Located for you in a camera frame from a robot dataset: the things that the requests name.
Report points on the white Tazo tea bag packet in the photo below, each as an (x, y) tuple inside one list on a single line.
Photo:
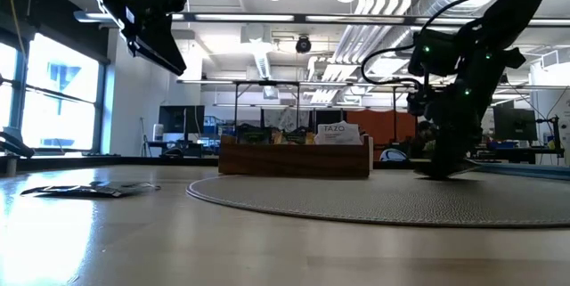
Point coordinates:
[(338, 133)]

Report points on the long ceiling light fixture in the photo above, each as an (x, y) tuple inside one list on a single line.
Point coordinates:
[(245, 17)]

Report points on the white bottle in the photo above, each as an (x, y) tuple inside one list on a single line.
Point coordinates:
[(158, 132)]

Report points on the dark tea bag packet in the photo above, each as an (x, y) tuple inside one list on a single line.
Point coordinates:
[(254, 135), (138, 185), (80, 191)]

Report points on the round grey placemat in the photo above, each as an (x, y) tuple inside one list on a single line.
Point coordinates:
[(356, 201)]

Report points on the wooden tea organizer box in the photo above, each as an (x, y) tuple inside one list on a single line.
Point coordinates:
[(294, 161)]

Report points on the white and blue bag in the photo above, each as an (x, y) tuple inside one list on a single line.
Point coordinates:
[(394, 155)]

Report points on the black ceiling dome camera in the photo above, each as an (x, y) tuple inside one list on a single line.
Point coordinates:
[(303, 45)]

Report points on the black computer monitor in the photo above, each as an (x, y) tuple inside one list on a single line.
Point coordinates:
[(180, 119), (514, 123)]

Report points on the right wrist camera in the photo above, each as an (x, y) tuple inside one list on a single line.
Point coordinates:
[(417, 103)]

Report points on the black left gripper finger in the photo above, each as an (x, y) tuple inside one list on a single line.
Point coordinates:
[(160, 50)]

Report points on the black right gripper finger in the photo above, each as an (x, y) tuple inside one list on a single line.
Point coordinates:
[(450, 143)]

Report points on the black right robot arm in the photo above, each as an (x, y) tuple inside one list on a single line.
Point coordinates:
[(512, 14)]

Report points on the orange tea bag packet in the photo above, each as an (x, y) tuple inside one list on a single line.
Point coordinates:
[(294, 137)]

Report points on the large window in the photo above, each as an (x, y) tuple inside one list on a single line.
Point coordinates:
[(62, 99)]

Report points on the black workstation frame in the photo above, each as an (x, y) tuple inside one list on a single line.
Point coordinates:
[(267, 83)]

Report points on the orange partition wall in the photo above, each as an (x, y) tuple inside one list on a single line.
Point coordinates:
[(383, 125)]

